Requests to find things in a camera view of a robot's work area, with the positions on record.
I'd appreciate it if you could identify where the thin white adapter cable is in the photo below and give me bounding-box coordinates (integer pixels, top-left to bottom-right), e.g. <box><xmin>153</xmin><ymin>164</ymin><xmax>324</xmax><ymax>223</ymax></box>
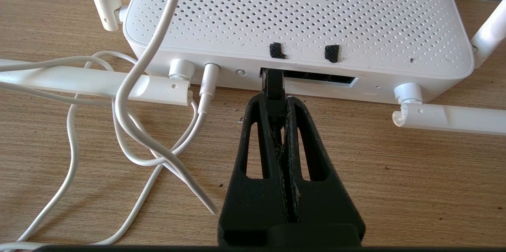
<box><xmin>0</xmin><ymin>0</ymin><xmax>220</xmax><ymax>250</ymax></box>

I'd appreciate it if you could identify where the white router with antennas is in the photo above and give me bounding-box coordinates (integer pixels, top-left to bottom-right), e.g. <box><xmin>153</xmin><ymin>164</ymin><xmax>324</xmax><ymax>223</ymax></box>
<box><xmin>0</xmin><ymin>0</ymin><xmax>506</xmax><ymax>136</ymax></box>

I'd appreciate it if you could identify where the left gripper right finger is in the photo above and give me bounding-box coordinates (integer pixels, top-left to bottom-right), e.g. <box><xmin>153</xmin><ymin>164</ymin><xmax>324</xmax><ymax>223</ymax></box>
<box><xmin>271</xmin><ymin>95</ymin><xmax>366</xmax><ymax>246</ymax></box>

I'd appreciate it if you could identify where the black network cable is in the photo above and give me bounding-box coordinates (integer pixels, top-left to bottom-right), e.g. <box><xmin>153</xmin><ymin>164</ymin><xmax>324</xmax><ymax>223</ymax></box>
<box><xmin>262</xmin><ymin>68</ymin><xmax>286</xmax><ymax>128</ymax></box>

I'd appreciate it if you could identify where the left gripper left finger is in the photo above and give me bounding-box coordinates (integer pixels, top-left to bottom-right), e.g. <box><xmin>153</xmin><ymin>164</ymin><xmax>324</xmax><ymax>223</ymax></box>
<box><xmin>217</xmin><ymin>92</ymin><xmax>291</xmax><ymax>246</ymax></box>

